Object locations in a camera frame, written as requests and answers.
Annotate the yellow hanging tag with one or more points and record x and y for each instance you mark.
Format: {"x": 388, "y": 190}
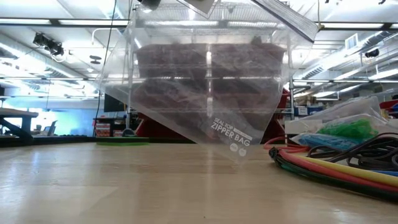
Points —
{"x": 319, "y": 25}

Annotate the black background table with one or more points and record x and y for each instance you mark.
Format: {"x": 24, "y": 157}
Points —
{"x": 18, "y": 112}

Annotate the black computer monitor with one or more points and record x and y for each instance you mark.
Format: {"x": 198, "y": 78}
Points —
{"x": 113, "y": 104}

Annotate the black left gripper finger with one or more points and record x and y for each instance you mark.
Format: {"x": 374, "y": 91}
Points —
{"x": 150, "y": 3}

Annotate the blue rubber bands pile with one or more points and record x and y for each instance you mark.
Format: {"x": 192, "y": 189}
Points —
{"x": 329, "y": 141}

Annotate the white cardboard box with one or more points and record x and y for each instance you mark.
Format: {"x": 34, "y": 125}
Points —
{"x": 295, "y": 127}

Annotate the green rubber bands pile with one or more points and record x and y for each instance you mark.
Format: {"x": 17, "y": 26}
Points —
{"x": 351, "y": 130}

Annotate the clear plastic bags pile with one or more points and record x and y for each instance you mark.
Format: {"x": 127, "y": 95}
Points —
{"x": 186, "y": 93}

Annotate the dark purple rubber bands pile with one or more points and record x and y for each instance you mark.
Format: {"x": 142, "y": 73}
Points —
{"x": 373, "y": 152}

